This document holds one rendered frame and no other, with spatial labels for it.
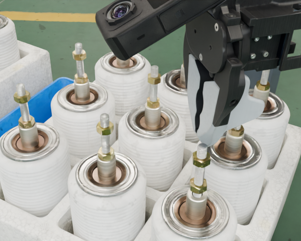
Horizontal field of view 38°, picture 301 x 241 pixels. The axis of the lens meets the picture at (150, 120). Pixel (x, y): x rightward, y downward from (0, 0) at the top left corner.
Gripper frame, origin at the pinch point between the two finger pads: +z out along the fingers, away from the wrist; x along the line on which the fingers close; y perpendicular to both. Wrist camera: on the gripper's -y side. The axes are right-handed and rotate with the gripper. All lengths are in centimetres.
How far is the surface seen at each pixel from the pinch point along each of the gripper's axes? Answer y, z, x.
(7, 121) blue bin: -19, 24, 41
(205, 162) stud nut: -0.2, 1.7, -2.0
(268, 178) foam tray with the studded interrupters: 15.7, 17.3, 6.6
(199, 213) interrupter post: 0.0, 9.1, -2.2
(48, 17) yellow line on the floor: -2, 35, 108
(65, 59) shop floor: -2, 35, 80
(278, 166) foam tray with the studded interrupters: 18.5, 17.3, 8.3
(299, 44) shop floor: 69, 35, 69
